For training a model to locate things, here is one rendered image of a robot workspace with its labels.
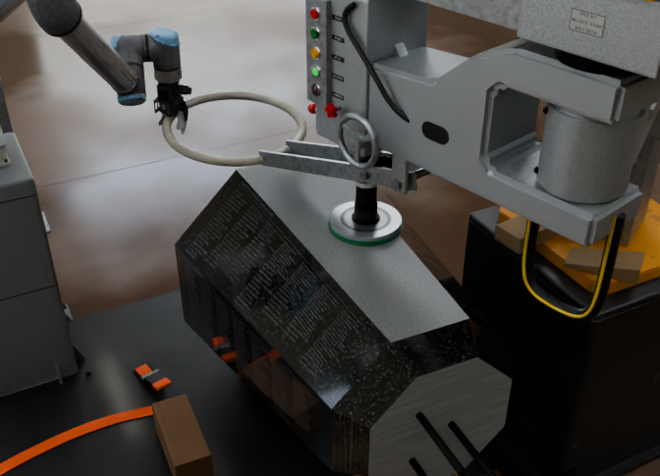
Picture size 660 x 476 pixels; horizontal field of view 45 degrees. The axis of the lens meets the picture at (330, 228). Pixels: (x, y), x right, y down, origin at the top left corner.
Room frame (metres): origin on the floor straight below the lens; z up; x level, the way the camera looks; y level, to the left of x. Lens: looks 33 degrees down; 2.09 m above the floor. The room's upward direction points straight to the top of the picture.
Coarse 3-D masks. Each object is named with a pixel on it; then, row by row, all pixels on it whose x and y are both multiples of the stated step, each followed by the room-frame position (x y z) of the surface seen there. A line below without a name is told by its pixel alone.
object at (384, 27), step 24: (336, 0) 1.93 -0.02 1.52; (360, 0) 1.87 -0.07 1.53; (384, 0) 1.89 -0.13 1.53; (408, 0) 1.94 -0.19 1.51; (336, 24) 1.93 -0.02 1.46; (360, 24) 1.87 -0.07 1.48; (384, 24) 1.89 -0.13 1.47; (408, 24) 1.95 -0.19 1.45; (336, 48) 1.93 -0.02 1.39; (384, 48) 1.89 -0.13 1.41; (408, 48) 1.95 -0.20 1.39; (336, 72) 1.93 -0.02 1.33; (360, 72) 1.87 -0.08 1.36; (360, 96) 1.87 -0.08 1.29; (336, 120) 1.93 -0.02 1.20
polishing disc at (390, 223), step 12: (348, 204) 2.08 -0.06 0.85; (384, 204) 2.08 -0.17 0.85; (336, 216) 2.01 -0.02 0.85; (348, 216) 2.01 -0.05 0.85; (384, 216) 2.01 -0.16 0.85; (396, 216) 2.01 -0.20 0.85; (336, 228) 1.95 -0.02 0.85; (348, 228) 1.95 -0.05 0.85; (360, 228) 1.95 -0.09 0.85; (372, 228) 1.95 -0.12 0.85; (384, 228) 1.95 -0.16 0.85; (396, 228) 1.95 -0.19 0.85; (360, 240) 1.89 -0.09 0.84; (372, 240) 1.89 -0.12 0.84
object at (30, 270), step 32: (0, 192) 2.19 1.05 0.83; (32, 192) 2.24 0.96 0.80; (0, 224) 2.18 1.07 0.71; (32, 224) 2.23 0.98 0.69; (0, 256) 2.17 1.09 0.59; (32, 256) 2.22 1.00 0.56; (0, 288) 2.16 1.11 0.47; (32, 288) 2.20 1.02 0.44; (0, 320) 2.15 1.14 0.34; (32, 320) 2.19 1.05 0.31; (64, 320) 2.24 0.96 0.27; (0, 352) 2.13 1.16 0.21; (32, 352) 2.18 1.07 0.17; (64, 352) 2.23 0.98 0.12; (0, 384) 2.12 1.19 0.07; (32, 384) 2.17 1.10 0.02
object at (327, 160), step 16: (288, 144) 2.35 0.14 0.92; (304, 144) 2.28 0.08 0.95; (320, 144) 2.23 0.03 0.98; (272, 160) 2.23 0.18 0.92; (288, 160) 2.17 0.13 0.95; (304, 160) 2.11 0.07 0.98; (320, 160) 2.06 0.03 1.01; (336, 160) 2.17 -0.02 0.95; (336, 176) 2.01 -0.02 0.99; (352, 176) 1.96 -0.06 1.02; (368, 176) 1.91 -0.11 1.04; (384, 176) 1.86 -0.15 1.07; (416, 176) 1.83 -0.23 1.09
